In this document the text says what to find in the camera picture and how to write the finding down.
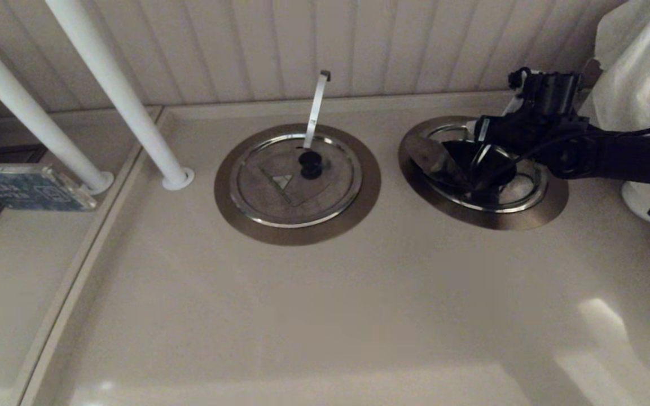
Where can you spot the white covered appliance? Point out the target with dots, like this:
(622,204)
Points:
(635,206)

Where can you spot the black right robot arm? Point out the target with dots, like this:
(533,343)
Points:
(641,158)

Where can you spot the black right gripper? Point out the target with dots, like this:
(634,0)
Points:
(528,132)

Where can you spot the brown round well rim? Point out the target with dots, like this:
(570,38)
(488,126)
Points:
(302,237)
(528,220)

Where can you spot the blue sign in acrylic holder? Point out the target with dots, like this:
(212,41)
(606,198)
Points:
(26,189)

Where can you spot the steel lid with black knob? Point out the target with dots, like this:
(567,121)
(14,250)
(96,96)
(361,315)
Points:
(280,203)
(432,158)

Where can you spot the white cloth cover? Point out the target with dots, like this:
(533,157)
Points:
(646,67)

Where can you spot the white slanted pole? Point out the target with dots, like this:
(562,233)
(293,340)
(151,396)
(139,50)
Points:
(26,107)
(113,84)

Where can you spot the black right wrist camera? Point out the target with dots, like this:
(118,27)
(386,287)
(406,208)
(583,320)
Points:
(553,93)

